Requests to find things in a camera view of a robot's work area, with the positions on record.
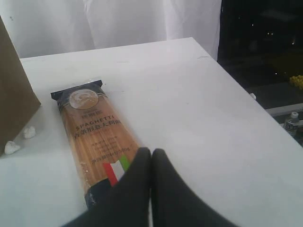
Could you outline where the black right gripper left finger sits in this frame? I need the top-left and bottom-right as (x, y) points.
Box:
(65, 148), (151, 227)

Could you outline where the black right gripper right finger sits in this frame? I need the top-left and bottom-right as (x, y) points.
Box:
(151, 148), (231, 227)

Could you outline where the white putty lump near bag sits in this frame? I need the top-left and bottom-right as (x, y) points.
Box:
(23, 126), (36, 139)

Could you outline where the brown paper bag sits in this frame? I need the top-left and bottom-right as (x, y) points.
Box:
(0, 21), (41, 155)

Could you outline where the spaghetti packet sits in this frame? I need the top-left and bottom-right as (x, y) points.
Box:
(51, 80), (142, 208)

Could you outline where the white putty lump front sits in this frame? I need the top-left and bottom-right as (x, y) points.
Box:
(4, 141), (21, 155)

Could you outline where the plastic water bottle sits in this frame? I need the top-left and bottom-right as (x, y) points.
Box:
(283, 112), (299, 137)

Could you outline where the yellow object beyond table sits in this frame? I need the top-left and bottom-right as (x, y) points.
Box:
(289, 75), (303, 90)

